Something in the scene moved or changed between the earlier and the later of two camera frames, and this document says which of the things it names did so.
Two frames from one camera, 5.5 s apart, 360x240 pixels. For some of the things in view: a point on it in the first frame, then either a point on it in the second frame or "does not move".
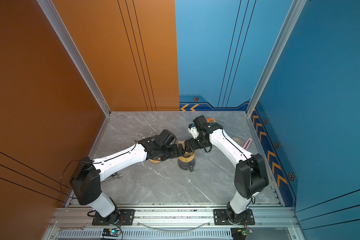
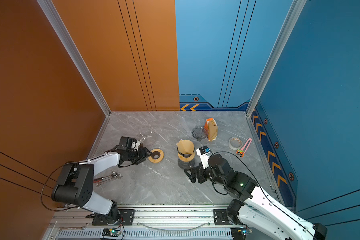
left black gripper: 176,152 -> 143,154
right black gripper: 194,146 -> 193,177
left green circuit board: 114,232 does not move
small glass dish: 237,141 does not move
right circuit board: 239,233 does not move
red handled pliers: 113,176 does not move
